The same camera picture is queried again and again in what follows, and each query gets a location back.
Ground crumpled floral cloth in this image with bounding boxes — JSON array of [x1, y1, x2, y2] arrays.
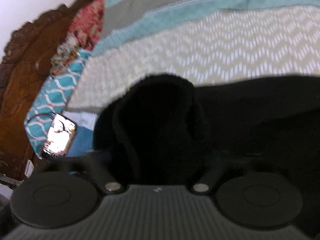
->
[[49, 35, 80, 77]]

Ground patterned teal grey bedsheet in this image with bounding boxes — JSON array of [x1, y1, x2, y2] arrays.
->
[[67, 0, 319, 157]]

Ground carved wooden headboard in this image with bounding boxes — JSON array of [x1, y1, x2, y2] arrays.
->
[[1, 0, 93, 180]]

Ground black pants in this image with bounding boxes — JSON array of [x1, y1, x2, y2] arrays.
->
[[93, 74, 319, 184]]

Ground teal white wavy pillow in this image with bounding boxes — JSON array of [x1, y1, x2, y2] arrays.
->
[[23, 49, 91, 158]]

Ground red floral blanket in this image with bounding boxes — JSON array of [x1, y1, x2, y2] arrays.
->
[[67, 0, 105, 50]]

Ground smartphone with lit screen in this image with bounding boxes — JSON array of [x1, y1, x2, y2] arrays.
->
[[41, 114, 76, 158]]

